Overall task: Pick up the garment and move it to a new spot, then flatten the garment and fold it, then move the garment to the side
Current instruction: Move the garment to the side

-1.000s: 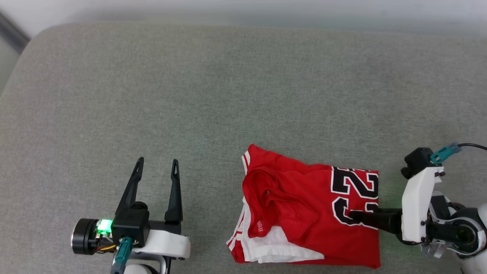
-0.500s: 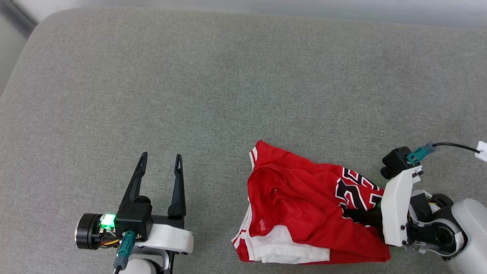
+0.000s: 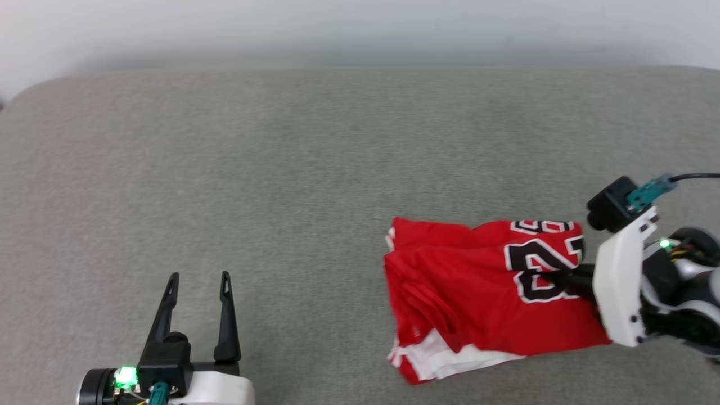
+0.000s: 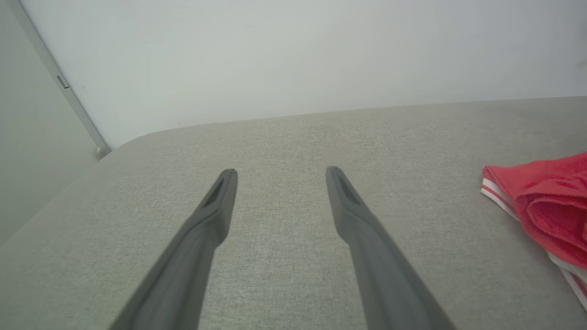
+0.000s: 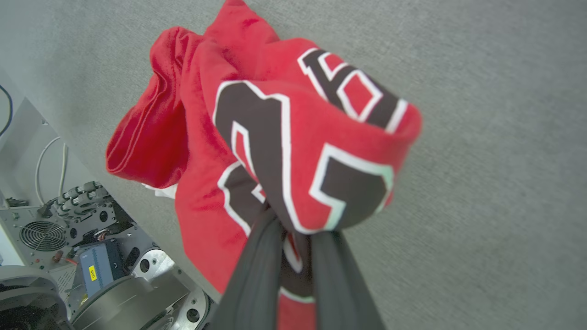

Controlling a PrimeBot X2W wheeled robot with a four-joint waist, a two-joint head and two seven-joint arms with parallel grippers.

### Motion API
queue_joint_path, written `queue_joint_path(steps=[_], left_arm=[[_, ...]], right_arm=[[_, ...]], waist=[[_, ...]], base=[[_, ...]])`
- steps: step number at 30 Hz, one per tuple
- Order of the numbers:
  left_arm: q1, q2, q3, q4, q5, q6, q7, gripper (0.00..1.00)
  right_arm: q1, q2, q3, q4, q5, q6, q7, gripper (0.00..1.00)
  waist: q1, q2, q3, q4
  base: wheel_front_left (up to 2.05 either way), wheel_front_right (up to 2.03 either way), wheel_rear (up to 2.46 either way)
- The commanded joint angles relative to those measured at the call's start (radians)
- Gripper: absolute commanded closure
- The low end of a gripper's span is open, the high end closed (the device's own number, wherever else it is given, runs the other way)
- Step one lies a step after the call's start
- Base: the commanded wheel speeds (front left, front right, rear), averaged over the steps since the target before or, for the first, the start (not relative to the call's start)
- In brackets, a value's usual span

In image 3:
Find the grey fabric sofa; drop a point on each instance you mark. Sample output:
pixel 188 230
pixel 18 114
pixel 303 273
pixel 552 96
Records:
pixel 281 169

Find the red white basketball jersey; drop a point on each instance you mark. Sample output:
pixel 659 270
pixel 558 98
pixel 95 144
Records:
pixel 461 292

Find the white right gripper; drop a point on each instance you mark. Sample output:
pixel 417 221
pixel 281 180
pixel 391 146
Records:
pixel 619 281

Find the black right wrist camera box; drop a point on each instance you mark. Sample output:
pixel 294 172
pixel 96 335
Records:
pixel 610 205

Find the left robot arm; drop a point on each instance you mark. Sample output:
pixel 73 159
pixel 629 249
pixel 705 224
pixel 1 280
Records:
pixel 95 388

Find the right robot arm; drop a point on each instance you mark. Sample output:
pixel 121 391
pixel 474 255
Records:
pixel 680 304

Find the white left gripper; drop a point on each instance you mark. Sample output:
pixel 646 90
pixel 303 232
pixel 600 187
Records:
pixel 219 391

